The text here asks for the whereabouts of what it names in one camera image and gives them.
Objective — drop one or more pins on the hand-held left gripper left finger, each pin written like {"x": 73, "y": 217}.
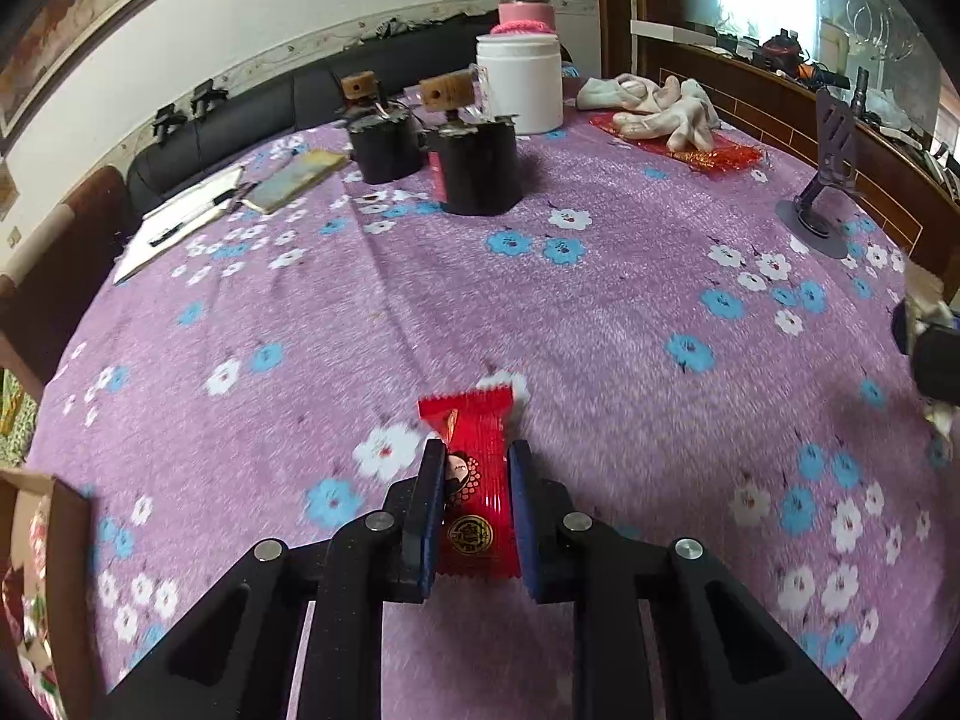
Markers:
{"x": 431, "y": 510}

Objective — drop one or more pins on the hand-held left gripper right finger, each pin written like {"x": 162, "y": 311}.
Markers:
{"x": 523, "y": 517}

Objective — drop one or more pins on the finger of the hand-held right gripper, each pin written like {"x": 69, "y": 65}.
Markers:
{"x": 934, "y": 364}

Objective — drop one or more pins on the white grey snack packet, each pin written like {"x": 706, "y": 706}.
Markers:
{"x": 930, "y": 313}

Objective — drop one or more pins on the red cartoon snack packet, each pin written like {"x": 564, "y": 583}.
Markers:
{"x": 469, "y": 427}

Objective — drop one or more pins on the cardboard box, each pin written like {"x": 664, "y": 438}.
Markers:
{"x": 71, "y": 577}

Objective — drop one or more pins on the purple floral tablecloth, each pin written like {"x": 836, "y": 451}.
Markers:
{"x": 525, "y": 300}

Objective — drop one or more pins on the black phone stand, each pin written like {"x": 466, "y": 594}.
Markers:
{"x": 829, "y": 157}

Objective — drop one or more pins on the red foil bag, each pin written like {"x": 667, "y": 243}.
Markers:
{"x": 720, "y": 157}

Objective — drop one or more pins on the wooden mirror cabinet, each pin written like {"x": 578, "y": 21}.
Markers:
{"x": 750, "y": 105}

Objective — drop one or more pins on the black cup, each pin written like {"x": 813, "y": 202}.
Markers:
{"x": 386, "y": 150}

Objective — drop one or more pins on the white cloth gloves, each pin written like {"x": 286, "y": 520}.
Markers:
{"x": 660, "y": 109}

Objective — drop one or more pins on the black marker pen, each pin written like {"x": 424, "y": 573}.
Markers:
{"x": 191, "y": 216}

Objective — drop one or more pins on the white notebook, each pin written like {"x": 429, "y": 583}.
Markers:
{"x": 180, "y": 214}

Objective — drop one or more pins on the black bottle wooden stopper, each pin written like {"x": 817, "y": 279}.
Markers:
{"x": 358, "y": 88}
{"x": 446, "y": 91}

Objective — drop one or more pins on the green floral cloth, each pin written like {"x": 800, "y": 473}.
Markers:
{"x": 15, "y": 420}

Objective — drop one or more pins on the white plastic jar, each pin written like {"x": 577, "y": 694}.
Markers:
{"x": 525, "y": 82}

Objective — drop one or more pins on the black leather sofa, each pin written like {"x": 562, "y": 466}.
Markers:
{"x": 247, "y": 105}

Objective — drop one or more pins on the brown chair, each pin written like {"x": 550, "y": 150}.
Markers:
{"x": 75, "y": 240}

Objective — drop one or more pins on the black clamp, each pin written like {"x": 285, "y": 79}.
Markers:
{"x": 206, "y": 99}
{"x": 166, "y": 124}

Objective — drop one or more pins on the pink sleeved bottle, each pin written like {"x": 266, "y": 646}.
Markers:
{"x": 526, "y": 4}

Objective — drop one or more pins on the large framed picture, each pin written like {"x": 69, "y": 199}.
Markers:
{"x": 67, "y": 22}

